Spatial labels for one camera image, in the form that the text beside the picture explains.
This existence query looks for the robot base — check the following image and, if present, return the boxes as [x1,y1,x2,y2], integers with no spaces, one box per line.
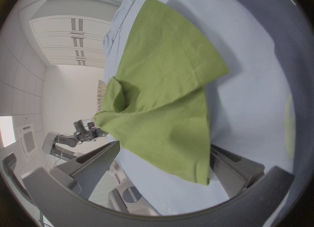
[107,160,163,217]

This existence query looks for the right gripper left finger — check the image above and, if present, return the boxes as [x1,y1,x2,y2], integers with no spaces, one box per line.
[50,140,121,200]

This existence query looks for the ceiling air conditioner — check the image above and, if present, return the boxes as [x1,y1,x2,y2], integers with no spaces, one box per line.
[17,123,40,159]

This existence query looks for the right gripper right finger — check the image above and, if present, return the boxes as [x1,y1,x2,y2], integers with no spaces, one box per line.
[210,144,265,199]

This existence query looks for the ceiling light panel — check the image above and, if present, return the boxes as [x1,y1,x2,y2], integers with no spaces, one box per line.
[0,115,13,148]

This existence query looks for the green shorts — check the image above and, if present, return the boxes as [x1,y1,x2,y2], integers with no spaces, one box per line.
[93,0,230,187]

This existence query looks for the dark blue printed T-shirt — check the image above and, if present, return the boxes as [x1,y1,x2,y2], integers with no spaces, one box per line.
[200,0,314,104]

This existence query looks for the white wardrobe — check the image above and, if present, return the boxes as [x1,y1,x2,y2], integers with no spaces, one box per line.
[29,16,112,69]

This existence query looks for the pale blue quilt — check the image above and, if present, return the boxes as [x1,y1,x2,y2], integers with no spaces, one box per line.
[103,0,155,55]

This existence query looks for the bed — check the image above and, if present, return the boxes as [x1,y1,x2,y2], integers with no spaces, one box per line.
[87,0,314,218]

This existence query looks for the round woven basket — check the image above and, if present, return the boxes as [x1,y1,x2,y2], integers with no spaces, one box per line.
[95,79,108,114]

